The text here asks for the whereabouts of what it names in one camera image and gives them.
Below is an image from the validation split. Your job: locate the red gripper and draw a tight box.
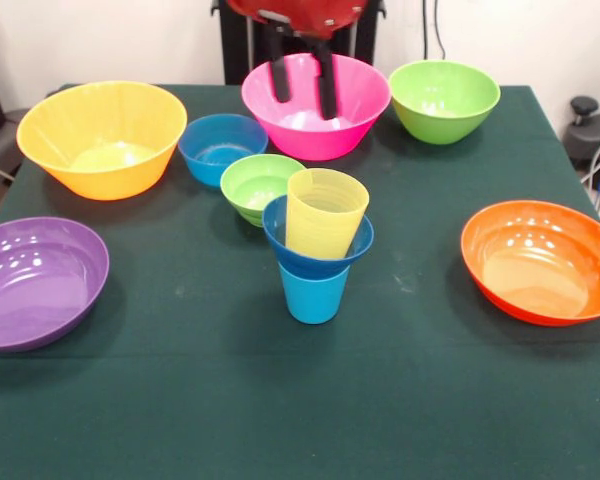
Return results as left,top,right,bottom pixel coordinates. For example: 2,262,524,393
226,0,371,121

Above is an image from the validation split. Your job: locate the small green plastic bowl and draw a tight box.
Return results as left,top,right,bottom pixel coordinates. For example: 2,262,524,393
219,153,307,229

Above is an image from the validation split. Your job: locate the large green plastic bowl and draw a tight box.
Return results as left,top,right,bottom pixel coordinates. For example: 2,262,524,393
388,59,502,146

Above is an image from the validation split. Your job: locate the translucent yellow plastic cup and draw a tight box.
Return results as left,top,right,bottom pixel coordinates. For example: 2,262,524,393
284,168,371,261

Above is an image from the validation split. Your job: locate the small dark blue bowl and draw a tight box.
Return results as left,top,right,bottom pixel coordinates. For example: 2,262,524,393
261,194,375,276

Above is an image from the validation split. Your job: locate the light blue plastic cup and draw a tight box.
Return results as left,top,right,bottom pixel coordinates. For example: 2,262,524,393
278,260,352,326

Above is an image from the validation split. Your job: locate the large pink plastic bowl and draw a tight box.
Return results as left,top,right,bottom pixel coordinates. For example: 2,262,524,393
240,52,393,162

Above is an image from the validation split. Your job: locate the translucent light blue bowl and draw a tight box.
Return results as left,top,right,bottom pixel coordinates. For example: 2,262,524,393
177,113,270,187

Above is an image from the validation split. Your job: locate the large yellow plastic bowl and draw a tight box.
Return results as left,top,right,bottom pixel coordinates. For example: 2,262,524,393
16,80,189,202

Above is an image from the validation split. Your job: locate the black knob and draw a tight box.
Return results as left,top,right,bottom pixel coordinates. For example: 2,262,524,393
569,96,600,126

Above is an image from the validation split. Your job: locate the black round base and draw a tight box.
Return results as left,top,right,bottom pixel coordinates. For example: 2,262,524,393
564,110,600,176

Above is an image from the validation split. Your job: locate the shallow orange plastic bowl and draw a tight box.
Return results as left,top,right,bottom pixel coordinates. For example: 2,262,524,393
460,200,600,328

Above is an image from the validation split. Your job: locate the dark green tablecloth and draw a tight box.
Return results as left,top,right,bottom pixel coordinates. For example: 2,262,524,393
0,83,600,480

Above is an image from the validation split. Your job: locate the shallow purple plastic bowl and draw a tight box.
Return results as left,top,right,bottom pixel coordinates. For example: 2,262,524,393
0,216,110,353

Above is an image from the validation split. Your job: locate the black wall cable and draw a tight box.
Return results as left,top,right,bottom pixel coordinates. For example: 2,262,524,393
432,0,448,64
415,0,434,76

